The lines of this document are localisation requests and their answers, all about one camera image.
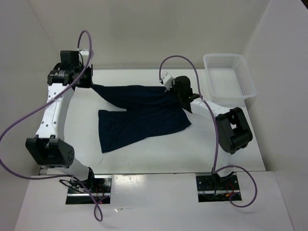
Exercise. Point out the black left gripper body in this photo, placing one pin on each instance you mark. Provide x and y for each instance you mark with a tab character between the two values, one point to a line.
85	81

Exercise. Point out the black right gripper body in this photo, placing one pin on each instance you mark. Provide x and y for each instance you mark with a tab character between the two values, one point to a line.
180	96

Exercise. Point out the navy blue shorts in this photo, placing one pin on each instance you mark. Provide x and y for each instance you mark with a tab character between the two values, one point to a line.
146	111

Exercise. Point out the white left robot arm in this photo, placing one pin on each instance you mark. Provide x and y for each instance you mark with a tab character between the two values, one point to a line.
48	147

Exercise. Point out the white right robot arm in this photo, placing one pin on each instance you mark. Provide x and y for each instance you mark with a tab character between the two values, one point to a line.
231	127

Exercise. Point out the white plastic basket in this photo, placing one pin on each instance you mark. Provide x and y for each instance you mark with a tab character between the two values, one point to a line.
229	79

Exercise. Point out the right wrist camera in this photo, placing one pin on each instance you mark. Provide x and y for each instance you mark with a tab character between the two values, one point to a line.
167	80

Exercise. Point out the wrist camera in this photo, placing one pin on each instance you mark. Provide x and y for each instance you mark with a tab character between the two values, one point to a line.
167	80
84	55

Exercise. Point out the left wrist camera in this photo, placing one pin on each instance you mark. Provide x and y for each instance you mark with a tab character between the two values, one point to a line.
84	55

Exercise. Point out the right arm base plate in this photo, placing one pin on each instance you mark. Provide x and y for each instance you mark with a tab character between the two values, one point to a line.
213	188

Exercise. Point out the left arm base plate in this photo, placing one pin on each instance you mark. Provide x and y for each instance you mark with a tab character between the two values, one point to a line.
100	189

